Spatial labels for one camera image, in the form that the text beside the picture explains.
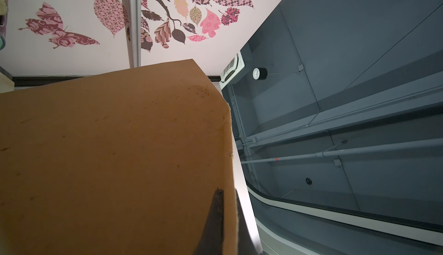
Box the black round ceiling lamp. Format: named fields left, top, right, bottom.
left=252, top=68, right=268, bottom=80

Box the brown file bag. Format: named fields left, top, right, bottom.
left=1, top=60, right=238, bottom=255

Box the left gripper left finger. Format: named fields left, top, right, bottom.
left=194, top=189, right=224, bottom=255

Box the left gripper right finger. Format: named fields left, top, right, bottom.
left=236, top=193, right=258, bottom=255

